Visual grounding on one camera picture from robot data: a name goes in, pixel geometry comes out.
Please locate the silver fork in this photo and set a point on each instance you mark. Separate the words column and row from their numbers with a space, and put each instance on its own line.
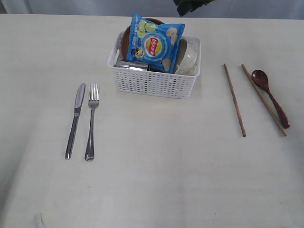
column 93, row 103

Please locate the blue chips bag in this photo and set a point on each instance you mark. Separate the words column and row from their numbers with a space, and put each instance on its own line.
column 156, row 45

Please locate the silver table knife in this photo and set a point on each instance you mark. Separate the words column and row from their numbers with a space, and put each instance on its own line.
column 77, row 110

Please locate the brown wooden plate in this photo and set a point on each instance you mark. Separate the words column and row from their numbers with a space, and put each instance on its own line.
column 125, row 38

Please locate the brown wooden chopstick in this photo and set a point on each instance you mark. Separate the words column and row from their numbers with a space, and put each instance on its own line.
column 235, row 101
column 267, row 106

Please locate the red-brown wooden spoon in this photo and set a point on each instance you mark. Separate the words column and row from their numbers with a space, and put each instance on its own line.
column 260, row 78

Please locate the white perforated plastic basket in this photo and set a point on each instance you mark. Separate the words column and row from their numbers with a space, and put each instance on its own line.
column 153, row 83

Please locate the shiny steel cup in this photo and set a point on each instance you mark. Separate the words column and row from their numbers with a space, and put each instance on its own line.
column 133, row 65

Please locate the beige ceramic bowl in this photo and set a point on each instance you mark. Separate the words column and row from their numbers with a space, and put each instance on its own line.
column 186, row 57

